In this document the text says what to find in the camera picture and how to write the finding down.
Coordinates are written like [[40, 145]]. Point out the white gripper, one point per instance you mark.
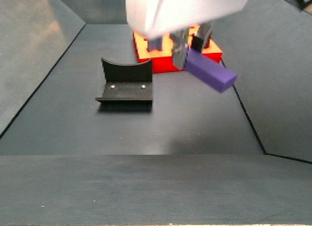
[[155, 17]]

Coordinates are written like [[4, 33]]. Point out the purple rectangular block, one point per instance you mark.
[[216, 76]]

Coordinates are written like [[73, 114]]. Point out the red foam shape board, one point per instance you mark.
[[162, 56]]

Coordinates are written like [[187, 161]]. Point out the black curved fixture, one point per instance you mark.
[[127, 82]]

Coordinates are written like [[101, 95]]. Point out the blue arch block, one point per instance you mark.
[[154, 44]]

